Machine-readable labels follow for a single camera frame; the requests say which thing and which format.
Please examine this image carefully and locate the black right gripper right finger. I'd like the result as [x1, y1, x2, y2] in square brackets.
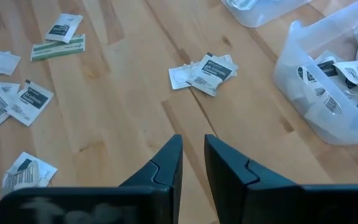
[204, 134, 303, 224]

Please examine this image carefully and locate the clear plastic bin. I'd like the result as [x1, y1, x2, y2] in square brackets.
[221, 0, 313, 28]
[273, 0, 358, 146]

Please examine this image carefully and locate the green striped bandage wrapper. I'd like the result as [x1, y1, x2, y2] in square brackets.
[30, 34, 86, 62]

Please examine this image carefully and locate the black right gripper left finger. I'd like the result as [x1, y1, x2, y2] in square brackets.
[119, 134, 183, 224]

